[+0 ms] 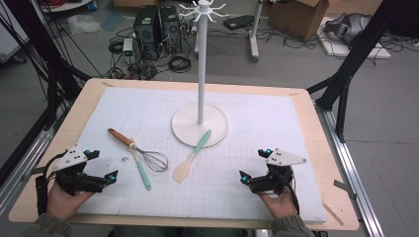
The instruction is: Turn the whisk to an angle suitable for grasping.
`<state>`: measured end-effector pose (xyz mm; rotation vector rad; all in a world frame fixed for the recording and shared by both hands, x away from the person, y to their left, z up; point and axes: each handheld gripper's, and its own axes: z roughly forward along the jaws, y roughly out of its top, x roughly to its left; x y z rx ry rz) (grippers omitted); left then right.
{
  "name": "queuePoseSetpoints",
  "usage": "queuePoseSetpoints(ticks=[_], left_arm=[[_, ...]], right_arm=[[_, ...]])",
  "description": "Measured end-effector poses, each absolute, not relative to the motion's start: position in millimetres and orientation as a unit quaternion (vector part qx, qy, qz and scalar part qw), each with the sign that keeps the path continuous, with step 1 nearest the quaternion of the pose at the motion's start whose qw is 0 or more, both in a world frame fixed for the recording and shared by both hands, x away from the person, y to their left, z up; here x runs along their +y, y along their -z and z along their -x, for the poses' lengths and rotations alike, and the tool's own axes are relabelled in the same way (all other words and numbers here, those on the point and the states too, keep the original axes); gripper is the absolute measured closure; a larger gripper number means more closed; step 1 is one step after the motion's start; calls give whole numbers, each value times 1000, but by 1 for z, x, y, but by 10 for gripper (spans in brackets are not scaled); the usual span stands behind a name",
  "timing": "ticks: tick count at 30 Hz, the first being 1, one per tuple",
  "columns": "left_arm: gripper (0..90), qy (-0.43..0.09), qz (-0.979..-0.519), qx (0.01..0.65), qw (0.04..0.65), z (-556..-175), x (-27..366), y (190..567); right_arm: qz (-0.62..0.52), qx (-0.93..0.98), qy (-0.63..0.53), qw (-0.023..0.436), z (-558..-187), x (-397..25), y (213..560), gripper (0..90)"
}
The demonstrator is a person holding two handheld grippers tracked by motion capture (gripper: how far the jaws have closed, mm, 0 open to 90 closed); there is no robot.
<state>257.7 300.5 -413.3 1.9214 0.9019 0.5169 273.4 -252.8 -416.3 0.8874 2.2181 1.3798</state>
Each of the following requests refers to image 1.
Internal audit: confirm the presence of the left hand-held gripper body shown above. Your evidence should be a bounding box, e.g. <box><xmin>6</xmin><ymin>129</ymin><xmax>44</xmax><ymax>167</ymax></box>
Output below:
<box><xmin>51</xmin><ymin>143</ymin><xmax>108</xmax><ymax>196</ymax></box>

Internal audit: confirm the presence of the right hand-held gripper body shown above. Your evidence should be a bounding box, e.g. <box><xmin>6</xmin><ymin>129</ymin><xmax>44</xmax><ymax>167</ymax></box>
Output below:
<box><xmin>250</xmin><ymin>147</ymin><xmax>308</xmax><ymax>196</ymax></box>

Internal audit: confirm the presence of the wire whisk with wooden handle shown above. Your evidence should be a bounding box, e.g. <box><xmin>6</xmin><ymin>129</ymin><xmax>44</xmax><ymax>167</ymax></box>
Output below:
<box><xmin>107</xmin><ymin>127</ymin><xmax>170</xmax><ymax>173</ymax></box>

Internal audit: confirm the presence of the small green-handled beige spatula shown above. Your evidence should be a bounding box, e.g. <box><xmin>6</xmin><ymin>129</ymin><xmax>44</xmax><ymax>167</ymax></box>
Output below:
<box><xmin>129</xmin><ymin>144</ymin><xmax>153</xmax><ymax>192</ymax></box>

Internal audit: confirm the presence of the large green-handled beige spatula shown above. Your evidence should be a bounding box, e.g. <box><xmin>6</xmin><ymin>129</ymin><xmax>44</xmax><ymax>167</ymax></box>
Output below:
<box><xmin>171</xmin><ymin>129</ymin><xmax>212</xmax><ymax>185</ymax></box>

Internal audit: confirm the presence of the white utensil rack stand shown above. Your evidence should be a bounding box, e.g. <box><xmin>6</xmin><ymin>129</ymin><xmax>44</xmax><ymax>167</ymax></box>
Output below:
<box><xmin>171</xmin><ymin>0</ymin><xmax>230</xmax><ymax>148</ymax></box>

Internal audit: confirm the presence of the person's right hand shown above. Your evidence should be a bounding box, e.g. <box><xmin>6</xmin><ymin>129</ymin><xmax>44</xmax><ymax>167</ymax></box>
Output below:
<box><xmin>258</xmin><ymin>189</ymin><xmax>299</xmax><ymax>220</ymax></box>

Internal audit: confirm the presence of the person's left hand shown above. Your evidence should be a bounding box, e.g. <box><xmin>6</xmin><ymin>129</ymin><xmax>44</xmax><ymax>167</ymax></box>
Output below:
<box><xmin>45</xmin><ymin>181</ymin><xmax>96</xmax><ymax>221</ymax></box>

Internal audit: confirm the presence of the white foam mat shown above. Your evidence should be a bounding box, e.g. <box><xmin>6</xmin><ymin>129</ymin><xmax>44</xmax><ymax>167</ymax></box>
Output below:
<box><xmin>73</xmin><ymin>86</ymin><xmax>328</xmax><ymax>223</ymax></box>

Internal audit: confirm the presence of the thin wooden stick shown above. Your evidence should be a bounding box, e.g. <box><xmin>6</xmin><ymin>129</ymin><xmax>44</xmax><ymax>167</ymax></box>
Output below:
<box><xmin>320</xmin><ymin>200</ymin><xmax>345</xmax><ymax>227</ymax></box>

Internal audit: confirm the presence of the small white electronic box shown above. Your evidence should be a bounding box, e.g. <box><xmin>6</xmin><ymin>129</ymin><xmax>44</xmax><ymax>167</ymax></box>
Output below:
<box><xmin>122</xmin><ymin>38</ymin><xmax>134</xmax><ymax>57</ymax></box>

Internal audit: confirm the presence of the white stand leg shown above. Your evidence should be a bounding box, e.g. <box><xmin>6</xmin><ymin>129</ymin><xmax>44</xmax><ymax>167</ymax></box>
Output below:
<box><xmin>193</xmin><ymin>24</ymin><xmax>200</xmax><ymax>55</ymax></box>
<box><xmin>248</xmin><ymin>0</ymin><xmax>265</xmax><ymax>63</ymax></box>

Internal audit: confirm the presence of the white board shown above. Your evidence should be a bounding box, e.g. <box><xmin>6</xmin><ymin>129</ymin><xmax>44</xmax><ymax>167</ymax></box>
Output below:
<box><xmin>316</xmin><ymin>16</ymin><xmax>392</xmax><ymax>60</ymax></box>

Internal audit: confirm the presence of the clear plastic bag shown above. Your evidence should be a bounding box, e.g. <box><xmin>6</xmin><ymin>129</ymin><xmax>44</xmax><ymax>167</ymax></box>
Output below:
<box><xmin>67</xmin><ymin>13</ymin><xmax>103</xmax><ymax>36</ymax></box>

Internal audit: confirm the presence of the black computer tower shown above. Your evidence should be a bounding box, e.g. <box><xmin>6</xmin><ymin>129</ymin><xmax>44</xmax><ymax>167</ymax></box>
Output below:
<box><xmin>159</xmin><ymin>5</ymin><xmax>183</xmax><ymax>54</ymax></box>
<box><xmin>132</xmin><ymin>4</ymin><xmax>162</xmax><ymax>61</ymax></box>

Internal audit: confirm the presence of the black flat device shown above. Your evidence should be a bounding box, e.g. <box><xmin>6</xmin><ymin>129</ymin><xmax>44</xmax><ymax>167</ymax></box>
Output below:
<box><xmin>222</xmin><ymin>14</ymin><xmax>255</xmax><ymax>32</ymax></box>

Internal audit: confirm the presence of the white cabinet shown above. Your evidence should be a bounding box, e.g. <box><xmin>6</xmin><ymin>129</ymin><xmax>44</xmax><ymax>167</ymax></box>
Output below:
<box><xmin>0</xmin><ymin>6</ymin><xmax>31</xmax><ymax>63</ymax></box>

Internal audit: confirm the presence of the open cardboard box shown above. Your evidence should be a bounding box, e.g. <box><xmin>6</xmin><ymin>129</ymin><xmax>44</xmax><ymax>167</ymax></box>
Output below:
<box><xmin>268</xmin><ymin>0</ymin><xmax>330</xmax><ymax>41</ymax></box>

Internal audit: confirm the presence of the grey and black headset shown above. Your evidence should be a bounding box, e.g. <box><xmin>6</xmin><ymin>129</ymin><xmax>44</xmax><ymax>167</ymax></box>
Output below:
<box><xmin>324</xmin><ymin>13</ymin><xmax>372</xmax><ymax>45</ymax></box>

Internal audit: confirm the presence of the round white table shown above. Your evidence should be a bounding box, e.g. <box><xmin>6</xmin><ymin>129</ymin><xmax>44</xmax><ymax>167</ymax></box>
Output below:
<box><xmin>39</xmin><ymin>0</ymin><xmax>93</xmax><ymax>14</ymax></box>

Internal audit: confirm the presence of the brown cardboard box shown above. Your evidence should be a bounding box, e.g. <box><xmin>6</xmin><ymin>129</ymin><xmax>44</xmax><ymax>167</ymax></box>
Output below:
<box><xmin>324</xmin><ymin>0</ymin><xmax>384</xmax><ymax>18</ymax></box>

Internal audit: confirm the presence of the grey metal bracket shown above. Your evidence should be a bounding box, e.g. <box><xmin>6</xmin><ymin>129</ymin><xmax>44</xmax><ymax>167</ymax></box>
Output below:
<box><xmin>333</xmin><ymin>179</ymin><xmax>358</xmax><ymax>200</ymax></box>
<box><xmin>21</xmin><ymin>165</ymin><xmax>48</xmax><ymax>183</ymax></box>

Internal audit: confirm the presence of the right hand-held gripper cable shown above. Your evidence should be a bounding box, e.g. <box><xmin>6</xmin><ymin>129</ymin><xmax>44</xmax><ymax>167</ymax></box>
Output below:
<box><xmin>280</xmin><ymin>171</ymin><xmax>301</xmax><ymax>216</ymax></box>

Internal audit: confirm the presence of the hand-held gripper cable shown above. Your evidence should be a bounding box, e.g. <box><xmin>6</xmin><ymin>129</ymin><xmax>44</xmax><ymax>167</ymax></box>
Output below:
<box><xmin>280</xmin><ymin>171</ymin><xmax>301</xmax><ymax>216</ymax></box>
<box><xmin>35</xmin><ymin>151</ymin><xmax>67</xmax><ymax>217</ymax></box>

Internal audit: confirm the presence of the aluminium rail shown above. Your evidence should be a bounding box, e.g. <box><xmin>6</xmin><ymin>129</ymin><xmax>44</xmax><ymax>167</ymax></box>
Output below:
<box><xmin>314</xmin><ymin>105</ymin><xmax>384</xmax><ymax>237</ymax></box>
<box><xmin>0</xmin><ymin>108</ymin><xmax>55</xmax><ymax>215</ymax></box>

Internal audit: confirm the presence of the left hand-held gripper cable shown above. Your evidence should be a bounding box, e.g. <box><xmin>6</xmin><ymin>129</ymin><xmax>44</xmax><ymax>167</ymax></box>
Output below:
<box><xmin>35</xmin><ymin>151</ymin><xmax>67</xmax><ymax>217</ymax></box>

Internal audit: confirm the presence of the black cable coil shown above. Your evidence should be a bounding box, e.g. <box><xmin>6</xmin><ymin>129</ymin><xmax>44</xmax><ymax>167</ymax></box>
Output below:
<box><xmin>168</xmin><ymin>55</ymin><xmax>193</xmax><ymax>74</ymax></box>
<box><xmin>106</xmin><ymin>67</ymin><xmax>126</xmax><ymax>80</ymax></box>

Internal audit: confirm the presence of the black metal frame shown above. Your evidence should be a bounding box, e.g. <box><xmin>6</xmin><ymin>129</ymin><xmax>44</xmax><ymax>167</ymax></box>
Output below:
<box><xmin>305</xmin><ymin>0</ymin><xmax>419</xmax><ymax>143</ymax></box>
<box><xmin>0</xmin><ymin>0</ymin><xmax>93</xmax><ymax>187</ymax></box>

